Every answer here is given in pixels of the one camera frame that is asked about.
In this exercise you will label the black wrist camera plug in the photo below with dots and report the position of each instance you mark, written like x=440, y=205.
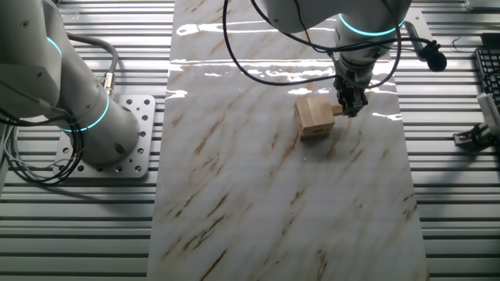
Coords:
x=436, y=60

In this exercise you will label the black box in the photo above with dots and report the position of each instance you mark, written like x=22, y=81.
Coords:
x=491, y=41

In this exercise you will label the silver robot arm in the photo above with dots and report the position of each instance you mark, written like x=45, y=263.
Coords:
x=47, y=78

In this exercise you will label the white marble pattern mat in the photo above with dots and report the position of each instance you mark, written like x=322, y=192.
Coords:
x=254, y=195

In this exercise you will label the silver depth camera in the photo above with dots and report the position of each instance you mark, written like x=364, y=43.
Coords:
x=490, y=111

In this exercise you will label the black keyboard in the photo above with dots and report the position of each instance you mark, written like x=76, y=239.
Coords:
x=490, y=62

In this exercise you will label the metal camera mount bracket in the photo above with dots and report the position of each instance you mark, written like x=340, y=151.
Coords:
x=463, y=138

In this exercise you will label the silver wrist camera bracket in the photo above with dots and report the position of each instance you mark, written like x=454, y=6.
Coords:
x=413, y=33

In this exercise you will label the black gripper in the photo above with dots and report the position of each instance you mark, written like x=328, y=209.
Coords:
x=351, y=90

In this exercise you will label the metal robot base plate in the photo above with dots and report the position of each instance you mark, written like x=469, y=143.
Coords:
x=142, y=117

